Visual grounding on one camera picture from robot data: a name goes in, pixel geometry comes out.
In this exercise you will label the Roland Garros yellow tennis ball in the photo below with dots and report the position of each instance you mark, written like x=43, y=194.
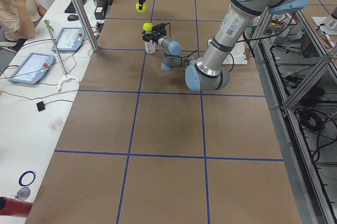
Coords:
x=141, y=8

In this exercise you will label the white tennis ball can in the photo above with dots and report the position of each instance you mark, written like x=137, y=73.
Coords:
x=150, y=46

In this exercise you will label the black box white label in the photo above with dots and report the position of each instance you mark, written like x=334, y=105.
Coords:
x=101, y=9

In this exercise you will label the black computer mouse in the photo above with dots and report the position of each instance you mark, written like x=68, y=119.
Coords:
x=72, y=17

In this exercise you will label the blue teach pendant far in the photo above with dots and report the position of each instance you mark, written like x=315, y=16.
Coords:
x=70, y=39

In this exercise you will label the blue teach pendant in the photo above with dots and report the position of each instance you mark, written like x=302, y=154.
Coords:
x=33, y=68
x=70, y=39

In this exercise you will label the reacher grabber stick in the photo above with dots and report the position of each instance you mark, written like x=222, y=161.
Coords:
x=66, y=77

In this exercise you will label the blue teach pendant near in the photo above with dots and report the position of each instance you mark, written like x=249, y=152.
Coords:
x=33, y=68

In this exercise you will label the seated person beige shirt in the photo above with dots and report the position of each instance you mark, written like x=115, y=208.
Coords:
x=20, y=17

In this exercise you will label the small black square pad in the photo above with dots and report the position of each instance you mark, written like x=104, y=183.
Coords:
x=41, y=106

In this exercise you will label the blue tape roll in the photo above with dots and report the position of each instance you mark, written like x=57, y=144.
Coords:
x=27, y=178

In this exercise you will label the grey metal round lid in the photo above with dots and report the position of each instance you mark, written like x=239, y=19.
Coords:
x=23, y=193

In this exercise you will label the red cylinder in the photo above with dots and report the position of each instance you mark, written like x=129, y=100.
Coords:
x=15, y=208

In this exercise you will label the aluminium frame post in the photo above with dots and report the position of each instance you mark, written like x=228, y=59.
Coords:
x=85, y=24

